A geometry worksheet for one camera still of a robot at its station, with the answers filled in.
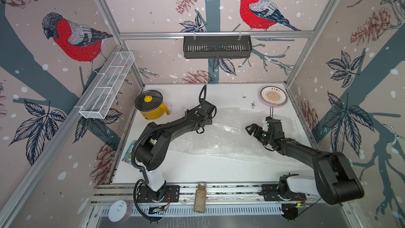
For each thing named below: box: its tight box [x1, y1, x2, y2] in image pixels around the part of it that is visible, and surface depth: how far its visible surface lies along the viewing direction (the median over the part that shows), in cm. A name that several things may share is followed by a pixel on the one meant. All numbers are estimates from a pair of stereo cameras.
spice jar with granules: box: [193, 182, 207, 214], surface depth 70 cm
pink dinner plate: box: [259, 98, 289, 108], surface depth 109 cm
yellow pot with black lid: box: [134, 89, 171, 121], surface depth 99 cm
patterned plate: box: [259, 84, 289, 108], surface depth 113 cm
